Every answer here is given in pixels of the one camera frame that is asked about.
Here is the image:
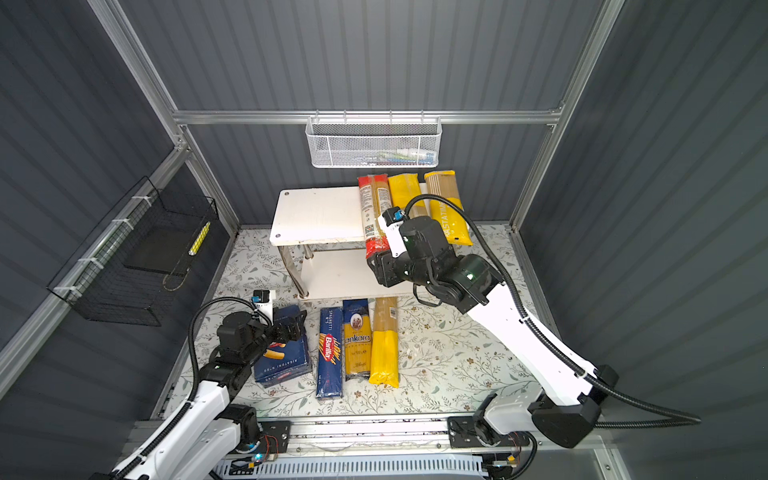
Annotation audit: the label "blue yellow spaghetti bag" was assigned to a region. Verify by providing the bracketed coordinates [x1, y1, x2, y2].
[343, 299, 372, 380]

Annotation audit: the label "red yellow spaghetti bag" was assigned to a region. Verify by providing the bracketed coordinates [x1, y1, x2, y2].
[358, 174, 393, 259]

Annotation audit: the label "yellow barcode spaghetti bag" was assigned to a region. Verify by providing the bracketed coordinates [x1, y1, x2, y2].
[388, 173, 429, 218]

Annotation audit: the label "yellow Pastatime spaghetti bag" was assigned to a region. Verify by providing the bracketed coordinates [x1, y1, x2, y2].
[424, 170, 473, 246]

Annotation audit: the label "yellow clear spaghetti bag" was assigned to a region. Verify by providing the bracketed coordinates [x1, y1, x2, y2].
[369, 297, 399, 388]

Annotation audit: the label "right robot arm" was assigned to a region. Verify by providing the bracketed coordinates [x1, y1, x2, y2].
[369, 194, 701, 448]

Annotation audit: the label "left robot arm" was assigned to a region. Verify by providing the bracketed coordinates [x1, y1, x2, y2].
[90, 296, 307, 479]

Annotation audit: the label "blue Barilla pasta box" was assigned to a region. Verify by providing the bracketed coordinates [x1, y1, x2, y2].
[253, 327, 312, 387]

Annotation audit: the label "white two-tier shelf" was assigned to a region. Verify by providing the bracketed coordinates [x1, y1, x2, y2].
[270, 186, 411, 300]

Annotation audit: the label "blue Barilla spaghetti box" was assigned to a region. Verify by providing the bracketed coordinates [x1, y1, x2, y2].
[316, 307, 344, 400]

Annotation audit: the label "items in white basket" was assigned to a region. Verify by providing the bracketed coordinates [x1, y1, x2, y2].
[351, 148, 438, 168]

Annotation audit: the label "yellow brush in basket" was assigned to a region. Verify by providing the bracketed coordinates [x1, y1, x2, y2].
[188, 221, 211, 257]

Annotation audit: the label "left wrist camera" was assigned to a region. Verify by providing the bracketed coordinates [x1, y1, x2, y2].
[251, 289, 274, 325]

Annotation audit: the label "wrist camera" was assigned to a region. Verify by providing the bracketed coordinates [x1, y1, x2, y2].
[251, 289, 274, 325]
[377, 207, 407, 258]

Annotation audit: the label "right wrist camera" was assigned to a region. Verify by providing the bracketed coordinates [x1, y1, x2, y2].
[377, 207, 407, 258]

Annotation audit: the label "white wire mesh basket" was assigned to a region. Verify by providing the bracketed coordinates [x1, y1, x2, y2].
[305, 118, 443, 169]

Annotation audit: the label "black wire basket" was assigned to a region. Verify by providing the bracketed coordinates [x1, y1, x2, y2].
[48, 179, 218, 327]

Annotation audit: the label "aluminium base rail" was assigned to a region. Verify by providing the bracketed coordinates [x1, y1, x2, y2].
[209, 413, 601, 463]

